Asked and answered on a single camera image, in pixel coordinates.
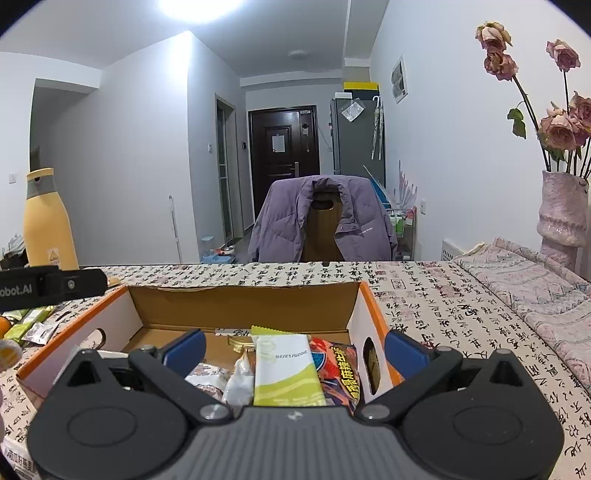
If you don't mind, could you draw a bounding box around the wooden chair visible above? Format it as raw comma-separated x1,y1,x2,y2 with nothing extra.
300,191,347,263

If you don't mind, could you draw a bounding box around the white storage rack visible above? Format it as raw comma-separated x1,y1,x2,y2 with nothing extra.
388,208,417,262

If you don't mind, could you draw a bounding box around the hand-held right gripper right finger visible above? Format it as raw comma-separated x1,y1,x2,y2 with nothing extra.
355,329,528,424

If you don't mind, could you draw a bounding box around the red snack bag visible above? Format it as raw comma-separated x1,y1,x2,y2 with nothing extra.
308,337,366,412

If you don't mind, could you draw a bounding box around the pink textured vase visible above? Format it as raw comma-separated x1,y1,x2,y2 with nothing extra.
537,170,591,274

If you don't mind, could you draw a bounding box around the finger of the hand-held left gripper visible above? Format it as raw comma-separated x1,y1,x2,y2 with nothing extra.
39,266,108,302

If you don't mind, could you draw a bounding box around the white mop stick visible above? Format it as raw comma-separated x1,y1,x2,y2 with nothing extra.
168,196,184,264

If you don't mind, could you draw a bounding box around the folded white umbrella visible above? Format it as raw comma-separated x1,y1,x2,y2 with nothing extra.
371,96,385,160

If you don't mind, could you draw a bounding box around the yellow thermos bottle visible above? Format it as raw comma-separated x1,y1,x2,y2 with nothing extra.
23,167,81,271

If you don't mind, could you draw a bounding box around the pet water dispenser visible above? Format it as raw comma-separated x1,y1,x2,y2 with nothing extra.
200,236,236,265

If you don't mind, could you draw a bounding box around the orange cardboard box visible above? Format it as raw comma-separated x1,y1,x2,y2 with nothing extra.
16,281,405,412

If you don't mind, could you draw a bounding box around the dark entrance door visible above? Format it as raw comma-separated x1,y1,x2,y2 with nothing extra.
248,105,321,223

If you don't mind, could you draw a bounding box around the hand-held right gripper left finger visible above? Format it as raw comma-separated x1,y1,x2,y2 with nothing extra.
65,329,234,424

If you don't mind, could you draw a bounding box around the pink grey patterned cloth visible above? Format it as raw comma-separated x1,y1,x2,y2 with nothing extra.
450,237,591,398

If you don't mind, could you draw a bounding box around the purple puffer jacket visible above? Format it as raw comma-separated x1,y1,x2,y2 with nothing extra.
248,174,399,263

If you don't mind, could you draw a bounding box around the grey refrigerator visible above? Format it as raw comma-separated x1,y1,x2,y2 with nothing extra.
329,95,387,179

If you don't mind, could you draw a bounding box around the brown white snack packet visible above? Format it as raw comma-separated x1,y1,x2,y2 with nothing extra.
185,362,232,403

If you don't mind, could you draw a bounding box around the dried pink rose bouquet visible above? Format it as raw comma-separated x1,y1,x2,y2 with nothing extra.
475,21,591,179

